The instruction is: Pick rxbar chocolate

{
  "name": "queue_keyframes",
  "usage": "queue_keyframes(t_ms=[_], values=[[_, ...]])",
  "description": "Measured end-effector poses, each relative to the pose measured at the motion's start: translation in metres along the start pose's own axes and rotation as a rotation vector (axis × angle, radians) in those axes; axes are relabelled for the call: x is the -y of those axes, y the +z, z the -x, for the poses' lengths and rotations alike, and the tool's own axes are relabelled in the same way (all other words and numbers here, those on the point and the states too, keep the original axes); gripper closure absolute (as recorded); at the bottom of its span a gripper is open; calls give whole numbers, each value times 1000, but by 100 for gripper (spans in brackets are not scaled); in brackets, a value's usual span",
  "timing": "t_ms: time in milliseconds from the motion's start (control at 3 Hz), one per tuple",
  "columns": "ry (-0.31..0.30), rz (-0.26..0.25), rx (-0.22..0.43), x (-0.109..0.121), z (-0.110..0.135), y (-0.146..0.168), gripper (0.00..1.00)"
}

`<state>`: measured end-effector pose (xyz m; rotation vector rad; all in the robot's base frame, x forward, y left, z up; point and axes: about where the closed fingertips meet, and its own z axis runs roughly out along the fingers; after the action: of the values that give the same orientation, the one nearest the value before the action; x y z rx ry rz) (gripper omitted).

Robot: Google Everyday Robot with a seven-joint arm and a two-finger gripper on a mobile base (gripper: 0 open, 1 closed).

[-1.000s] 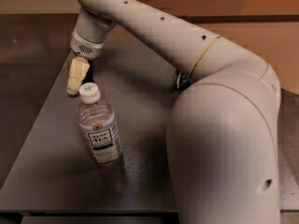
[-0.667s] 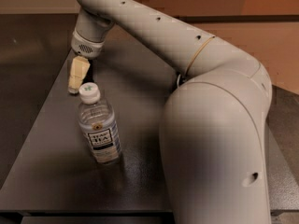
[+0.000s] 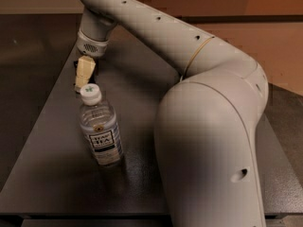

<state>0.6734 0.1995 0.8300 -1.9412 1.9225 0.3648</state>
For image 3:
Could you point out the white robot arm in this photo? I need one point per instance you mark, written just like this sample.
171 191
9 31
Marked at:
205 128

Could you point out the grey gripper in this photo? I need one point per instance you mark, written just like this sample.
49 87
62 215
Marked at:
92 47

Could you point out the clear tea bottle white cap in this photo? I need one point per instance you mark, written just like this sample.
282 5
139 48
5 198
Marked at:
98 123

